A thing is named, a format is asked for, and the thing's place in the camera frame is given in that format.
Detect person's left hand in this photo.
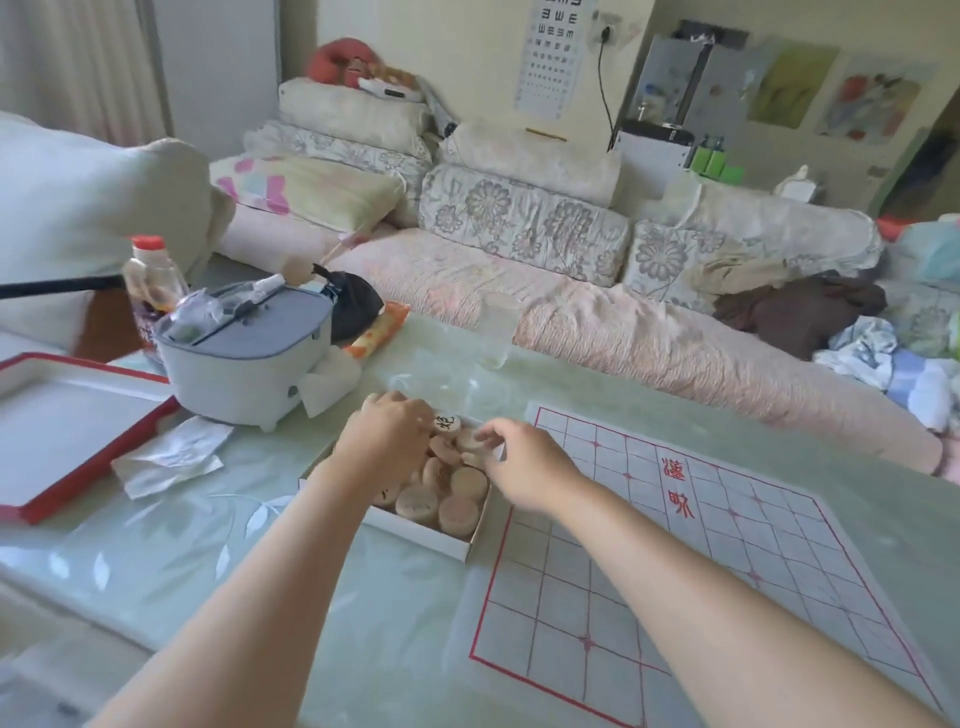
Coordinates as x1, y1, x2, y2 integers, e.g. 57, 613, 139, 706
333, 390, 438, 508

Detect person's right hand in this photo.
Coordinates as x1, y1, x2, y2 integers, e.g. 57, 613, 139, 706
473, 417, 595, 519

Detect person's right forearm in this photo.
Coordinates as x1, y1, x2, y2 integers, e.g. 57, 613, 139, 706
555, 483, 948, 728

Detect person's left forearm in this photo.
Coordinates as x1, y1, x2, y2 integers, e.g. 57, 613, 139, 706
86, 453, 391, 728

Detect pile of wooden chess pieces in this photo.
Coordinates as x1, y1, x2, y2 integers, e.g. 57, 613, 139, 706
372, 423, 492, 540

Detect white tissue paper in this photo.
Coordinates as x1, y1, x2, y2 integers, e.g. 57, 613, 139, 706
298, 343, 366, 420

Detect orange snack packet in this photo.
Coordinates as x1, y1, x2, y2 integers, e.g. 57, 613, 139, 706
342, 300, 413, 362

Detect clear plastic cup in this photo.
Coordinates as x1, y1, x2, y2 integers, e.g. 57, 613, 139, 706
475, 291, 524, 370

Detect white cardboard chess box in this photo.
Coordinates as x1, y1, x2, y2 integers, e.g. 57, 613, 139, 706
297, 408, 507, 564

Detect black bag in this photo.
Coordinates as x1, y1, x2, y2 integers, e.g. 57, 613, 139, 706
310, 263, 386, 347

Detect pink covered sofa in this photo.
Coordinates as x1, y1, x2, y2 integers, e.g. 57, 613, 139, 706
216, 202, 945, 477

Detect wooden massage stick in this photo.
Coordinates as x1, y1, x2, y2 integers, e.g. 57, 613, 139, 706
283, 219, 378, 288

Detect large floral back cushion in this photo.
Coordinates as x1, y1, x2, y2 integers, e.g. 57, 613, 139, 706
417, 162, 633, 288

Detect white chess board sheet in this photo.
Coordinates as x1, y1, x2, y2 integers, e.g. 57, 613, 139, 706
468, 402, 948, 728

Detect small floral cushion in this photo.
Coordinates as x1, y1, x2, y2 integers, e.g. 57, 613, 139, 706
621, 219, 732, 315

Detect crumpled clear plastic wrapper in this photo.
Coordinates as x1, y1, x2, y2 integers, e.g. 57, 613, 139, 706
110, 415, 228, 502

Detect pastel patterned pillow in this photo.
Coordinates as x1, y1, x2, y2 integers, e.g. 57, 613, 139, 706
208, 153, 408, 235

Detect floral folded quilt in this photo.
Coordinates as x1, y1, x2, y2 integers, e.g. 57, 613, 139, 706
241, 120, 436, 198

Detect clear bottle with red cap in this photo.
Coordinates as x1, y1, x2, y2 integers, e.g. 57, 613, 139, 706
121, 234, 191, 370

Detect white box appliance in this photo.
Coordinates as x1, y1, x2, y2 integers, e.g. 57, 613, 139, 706
609, 118, 697, 198

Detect brown clothing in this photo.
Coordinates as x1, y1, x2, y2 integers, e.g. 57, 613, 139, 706
711, 271, 889, 363

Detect green bottles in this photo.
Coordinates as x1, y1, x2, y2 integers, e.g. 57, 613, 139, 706
690, 137, 745, 186

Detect red and white box lid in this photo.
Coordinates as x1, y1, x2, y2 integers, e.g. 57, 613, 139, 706
0, 351, 182, 526

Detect red plush toy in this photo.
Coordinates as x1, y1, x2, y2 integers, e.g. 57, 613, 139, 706
305, 36, 385, 88

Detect eye chart poster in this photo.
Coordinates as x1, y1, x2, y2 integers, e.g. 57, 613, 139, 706
513, 0, 603, 121

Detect black stick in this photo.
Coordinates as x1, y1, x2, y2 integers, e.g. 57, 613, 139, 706
0, 273, 126, 302

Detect large white cushion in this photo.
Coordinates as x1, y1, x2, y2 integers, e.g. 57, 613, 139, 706
0, 111, 237, 355

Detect white tissue box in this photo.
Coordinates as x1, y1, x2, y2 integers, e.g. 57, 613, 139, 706
771, 164, 828, 205

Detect silver board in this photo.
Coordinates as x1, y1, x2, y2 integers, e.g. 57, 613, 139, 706
628, 31, 775, 145

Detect blue and white clothes pile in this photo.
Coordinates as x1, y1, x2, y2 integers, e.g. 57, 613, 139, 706
812, 315, 960, 438

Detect white curtain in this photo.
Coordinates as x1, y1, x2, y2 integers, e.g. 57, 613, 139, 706
0, 0, 169, 147

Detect black power cable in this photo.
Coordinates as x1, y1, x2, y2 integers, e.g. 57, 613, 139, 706
597, 27, 621, 145

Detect green picture on wall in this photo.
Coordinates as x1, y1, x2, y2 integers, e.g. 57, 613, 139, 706
747, 37, 843, 131

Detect red flower picture on wall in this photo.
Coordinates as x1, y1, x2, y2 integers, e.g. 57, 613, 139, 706
814, 54, 940, 145

